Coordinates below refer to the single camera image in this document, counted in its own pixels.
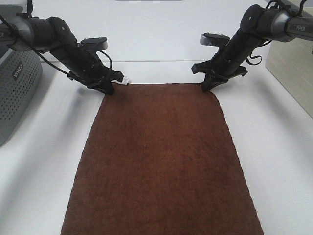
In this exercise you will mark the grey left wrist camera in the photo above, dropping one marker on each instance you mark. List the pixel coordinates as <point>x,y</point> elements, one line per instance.
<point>94,44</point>

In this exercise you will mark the beige storage box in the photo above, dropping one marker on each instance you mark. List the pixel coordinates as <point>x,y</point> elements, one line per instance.
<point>291,63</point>

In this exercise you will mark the brown towel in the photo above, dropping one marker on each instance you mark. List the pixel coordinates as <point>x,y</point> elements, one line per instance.
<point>160,160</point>

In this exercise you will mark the grey perforated plastic basket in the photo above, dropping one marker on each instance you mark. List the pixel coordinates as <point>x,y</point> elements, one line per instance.
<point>20,73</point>

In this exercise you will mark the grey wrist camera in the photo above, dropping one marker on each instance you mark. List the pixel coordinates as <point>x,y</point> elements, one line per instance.
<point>94,44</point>
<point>215,40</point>

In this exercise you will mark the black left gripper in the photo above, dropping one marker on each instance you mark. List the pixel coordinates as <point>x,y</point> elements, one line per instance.
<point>87,68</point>

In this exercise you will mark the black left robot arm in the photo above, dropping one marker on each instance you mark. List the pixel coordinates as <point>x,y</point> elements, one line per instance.
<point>53,35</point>

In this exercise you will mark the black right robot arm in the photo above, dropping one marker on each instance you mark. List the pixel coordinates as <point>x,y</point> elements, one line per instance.
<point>259,26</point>

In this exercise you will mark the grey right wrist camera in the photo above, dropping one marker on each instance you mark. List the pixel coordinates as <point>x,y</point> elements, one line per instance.
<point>215,40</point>

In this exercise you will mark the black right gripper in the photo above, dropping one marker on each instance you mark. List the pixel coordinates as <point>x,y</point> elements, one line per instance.
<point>225,64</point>

